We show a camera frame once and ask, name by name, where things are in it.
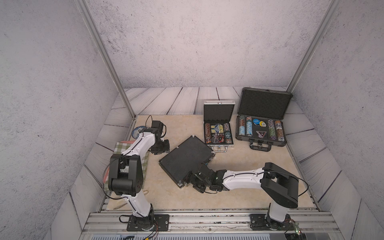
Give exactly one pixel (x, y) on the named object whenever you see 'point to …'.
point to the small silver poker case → (218, 124)
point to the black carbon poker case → (185, 158)
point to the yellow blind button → (262, 124)
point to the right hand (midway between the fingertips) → (185, 184)
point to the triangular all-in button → (261, 134)
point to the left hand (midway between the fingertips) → (168, 150)
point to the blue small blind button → (256, 121)
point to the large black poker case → (261, 118)
